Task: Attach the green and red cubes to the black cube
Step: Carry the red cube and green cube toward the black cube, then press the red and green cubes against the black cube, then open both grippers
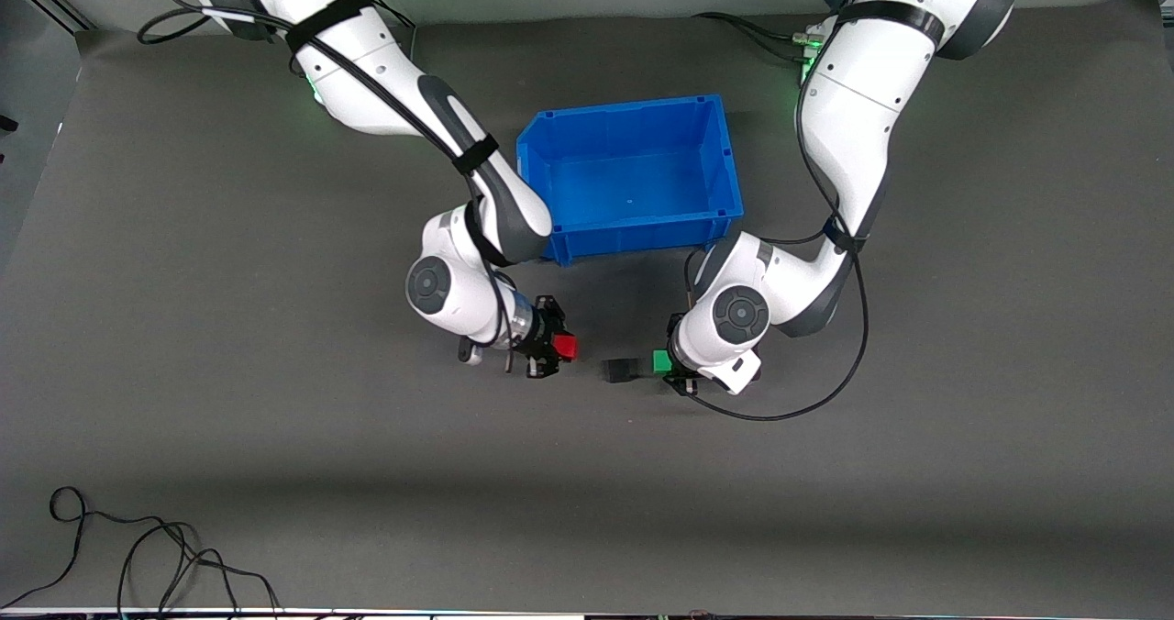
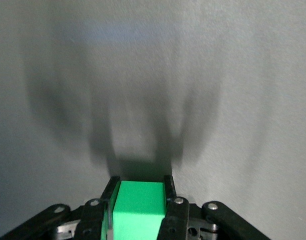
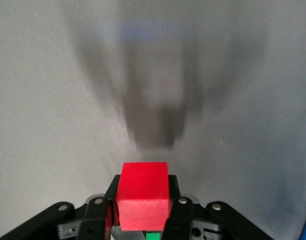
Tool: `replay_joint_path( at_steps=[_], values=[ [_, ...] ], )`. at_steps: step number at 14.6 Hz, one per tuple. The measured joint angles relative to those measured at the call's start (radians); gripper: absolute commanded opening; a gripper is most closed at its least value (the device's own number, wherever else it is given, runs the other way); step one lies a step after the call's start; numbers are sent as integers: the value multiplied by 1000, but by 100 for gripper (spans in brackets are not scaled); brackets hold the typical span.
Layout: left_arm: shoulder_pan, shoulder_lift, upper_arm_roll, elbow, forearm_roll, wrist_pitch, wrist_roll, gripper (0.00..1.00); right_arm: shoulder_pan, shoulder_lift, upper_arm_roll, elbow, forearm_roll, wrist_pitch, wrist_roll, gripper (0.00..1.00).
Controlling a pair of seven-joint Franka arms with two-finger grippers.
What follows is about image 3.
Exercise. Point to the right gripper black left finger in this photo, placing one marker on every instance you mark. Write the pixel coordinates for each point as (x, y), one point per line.
(95, 220)

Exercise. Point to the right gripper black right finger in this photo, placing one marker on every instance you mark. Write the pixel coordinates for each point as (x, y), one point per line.
(182, 220)

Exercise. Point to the small red cube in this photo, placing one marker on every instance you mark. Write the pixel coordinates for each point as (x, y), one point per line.
(142, 195)

